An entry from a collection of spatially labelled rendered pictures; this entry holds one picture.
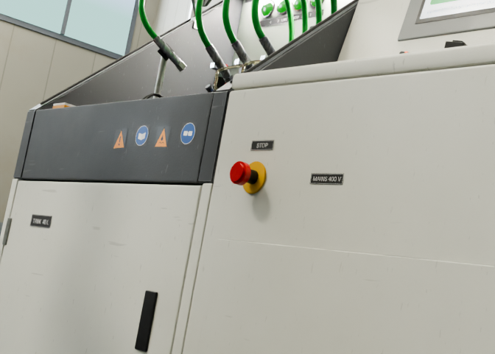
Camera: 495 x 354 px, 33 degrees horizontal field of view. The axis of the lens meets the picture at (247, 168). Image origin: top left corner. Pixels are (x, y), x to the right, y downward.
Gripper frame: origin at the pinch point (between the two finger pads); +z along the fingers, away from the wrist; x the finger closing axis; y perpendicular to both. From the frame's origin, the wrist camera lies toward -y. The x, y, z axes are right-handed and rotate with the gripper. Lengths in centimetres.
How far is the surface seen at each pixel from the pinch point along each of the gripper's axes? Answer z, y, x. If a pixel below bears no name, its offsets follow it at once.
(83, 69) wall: -120, -271, -530
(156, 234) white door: 53, 18, 22
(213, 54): 13.3, 1.9, 7.7
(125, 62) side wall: 9.8, -2.6, -32.0
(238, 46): 12.9, 2.5, 15.8
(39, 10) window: -159, -218, -534
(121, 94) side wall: 17.8, -3.1, -32.0
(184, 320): 66, 18, 33
